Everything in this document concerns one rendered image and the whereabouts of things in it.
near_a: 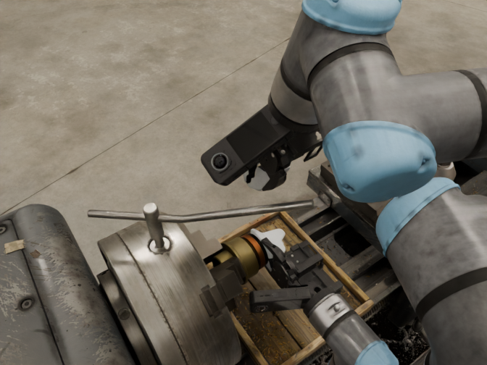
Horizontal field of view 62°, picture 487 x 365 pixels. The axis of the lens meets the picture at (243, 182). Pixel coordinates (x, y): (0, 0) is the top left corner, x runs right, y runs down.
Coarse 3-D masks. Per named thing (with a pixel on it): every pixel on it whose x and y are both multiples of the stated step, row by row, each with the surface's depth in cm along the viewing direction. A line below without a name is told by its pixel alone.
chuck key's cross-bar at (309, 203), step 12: (276, 204) 55; (288, 204) 55; (300, 204) 54; (312, 204) 54; (96, 216) 61; (108, 216) 60; (120, 216) 60; (132, 216) 60; (168, 216) 59; (180, 216) 59; (192, 216) 59; (204, 216) 58; (216, 216) 58; (228, 216) 57; (240, 216) 57
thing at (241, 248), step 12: (240, 240) 80; (252, 240) 80; (228, 252) 79; (240, 252) 77; (252, 252) 78; (264, 252) 80; (216, 264) 81; (252, 264) 78; (264, 264) 81; (252, 276) 80
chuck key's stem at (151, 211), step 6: (150, 204) 59; (156, 204) 59; (144, 210) 58; (150, 210) 58; (156, 210) 58; (144, 216) 59; (150, 216) 58; (156, 216) 59; (150, 222) 59; (156, 222) 60; (150, 228) 60; (156, 228) 60; (162, 228) 62; (150, 234) 62; (156, 234) 61; (162, 234) 62; (156, 240) 63; (162, 240) 64; (156, 246) 64; (162, 246) 64
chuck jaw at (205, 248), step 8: (192, 232) 81; (200, 232) 81; (192, 240) 80; (200, 240) 80; (208, 240) 80; (216, 240) 81; (200, 248) 79; (208, 248) 79; (216, 248) 80; (208, 256) 79
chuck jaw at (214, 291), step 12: (228, 264) 72; (240, 264) 74; (216, 276) 68; (228, 276) 65; (240, 276) 71; (204, 288) 62; (216, 288) 63; (228, 288) 65; (240, 288) 66; (204, 300) 62; (216, 300) 63; (228, 300) 65; (216, 312) 62
